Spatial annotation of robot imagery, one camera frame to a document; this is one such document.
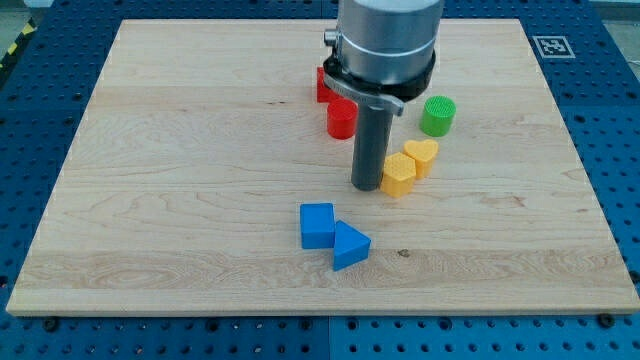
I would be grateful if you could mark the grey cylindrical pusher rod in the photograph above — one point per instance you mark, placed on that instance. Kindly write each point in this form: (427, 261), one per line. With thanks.
(370, 146)

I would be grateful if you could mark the black clamp ring mount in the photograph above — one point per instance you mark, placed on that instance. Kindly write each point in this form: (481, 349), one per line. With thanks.
(390, 98)

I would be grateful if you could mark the yellow hexagon block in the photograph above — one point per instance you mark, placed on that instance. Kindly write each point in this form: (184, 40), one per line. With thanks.
(399, 174)

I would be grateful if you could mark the yellow heart block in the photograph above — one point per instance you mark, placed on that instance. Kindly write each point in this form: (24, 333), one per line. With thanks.
(424, 154)

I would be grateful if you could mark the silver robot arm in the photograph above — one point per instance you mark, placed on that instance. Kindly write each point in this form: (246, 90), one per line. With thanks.
(382, 56)

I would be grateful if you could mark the red block behind arm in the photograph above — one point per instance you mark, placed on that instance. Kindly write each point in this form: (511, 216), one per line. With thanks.
(323, 93)

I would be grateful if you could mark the green circle block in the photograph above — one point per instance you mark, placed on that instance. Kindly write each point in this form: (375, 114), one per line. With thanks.
(438, 114)

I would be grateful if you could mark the red cylinder block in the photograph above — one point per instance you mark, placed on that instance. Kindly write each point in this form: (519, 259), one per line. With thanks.
(342, 118)

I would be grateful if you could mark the blue cube block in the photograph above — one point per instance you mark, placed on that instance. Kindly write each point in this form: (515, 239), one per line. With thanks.
(317, 223)

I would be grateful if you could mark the blue triangle block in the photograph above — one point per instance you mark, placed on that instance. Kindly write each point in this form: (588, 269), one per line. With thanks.
(350, 246)

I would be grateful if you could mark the white fiducial marker tag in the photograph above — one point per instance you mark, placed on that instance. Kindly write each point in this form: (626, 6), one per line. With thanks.
(553, 47)

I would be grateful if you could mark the wooden board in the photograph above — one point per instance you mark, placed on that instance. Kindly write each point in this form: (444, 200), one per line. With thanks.
(181, 192)

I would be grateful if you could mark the black bolt front right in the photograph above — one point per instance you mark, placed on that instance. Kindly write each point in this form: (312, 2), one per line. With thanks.
(605, 320)

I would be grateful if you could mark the black bolt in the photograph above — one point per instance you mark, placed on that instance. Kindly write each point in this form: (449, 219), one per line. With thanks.
(605, 320)
(50, 324)

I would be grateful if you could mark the black bolt front left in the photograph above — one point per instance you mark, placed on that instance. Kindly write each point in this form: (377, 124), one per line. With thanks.
(50, 324)

